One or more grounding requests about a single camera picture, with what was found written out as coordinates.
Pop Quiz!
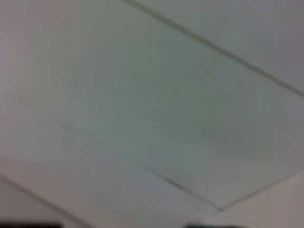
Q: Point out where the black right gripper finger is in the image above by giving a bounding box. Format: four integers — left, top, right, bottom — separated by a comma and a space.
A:
185, 223, 243, 228
0, 222, 61, 228

